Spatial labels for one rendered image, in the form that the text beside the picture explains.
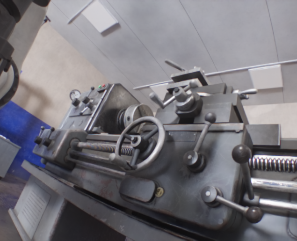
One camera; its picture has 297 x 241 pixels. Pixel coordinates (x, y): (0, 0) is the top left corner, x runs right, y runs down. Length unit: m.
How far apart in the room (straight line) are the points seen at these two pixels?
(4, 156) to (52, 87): 2.27
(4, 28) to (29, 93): 4.33
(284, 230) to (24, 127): 4.49
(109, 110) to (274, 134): 1.14
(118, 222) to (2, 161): 2.68
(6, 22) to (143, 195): 0.53
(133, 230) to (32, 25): 0.64
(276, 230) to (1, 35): 0.75
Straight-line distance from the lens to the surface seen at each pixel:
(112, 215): 0.68
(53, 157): 1.30
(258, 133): 0.70
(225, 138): 0.56
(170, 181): 0.58
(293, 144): 0.69
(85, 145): 1.18
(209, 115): 0.52
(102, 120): 1.42
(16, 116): 4.54
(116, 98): 1.52
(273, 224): 0.65
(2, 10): 0.35
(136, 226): 0.60
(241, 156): 0.39
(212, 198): 0.46
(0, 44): 0.33
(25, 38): 0.55
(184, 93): 0.61
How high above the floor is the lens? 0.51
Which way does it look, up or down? 25 degrees up
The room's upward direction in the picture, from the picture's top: 21 degrees clockwise
